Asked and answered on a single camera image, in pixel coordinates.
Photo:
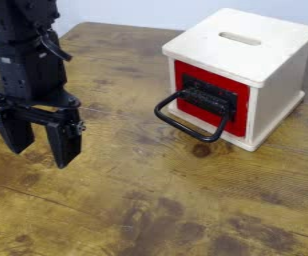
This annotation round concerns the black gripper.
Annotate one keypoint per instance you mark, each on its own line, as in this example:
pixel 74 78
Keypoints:
pixel 34 98

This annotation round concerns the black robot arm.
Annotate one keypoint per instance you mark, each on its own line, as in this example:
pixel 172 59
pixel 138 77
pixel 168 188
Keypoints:
pixel 26 27

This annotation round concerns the red drawer front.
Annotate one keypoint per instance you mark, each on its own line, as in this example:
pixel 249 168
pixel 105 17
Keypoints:
pixel 212 97

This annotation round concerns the white wooden box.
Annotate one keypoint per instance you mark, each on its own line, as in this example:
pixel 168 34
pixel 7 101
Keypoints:
pixel 256 50

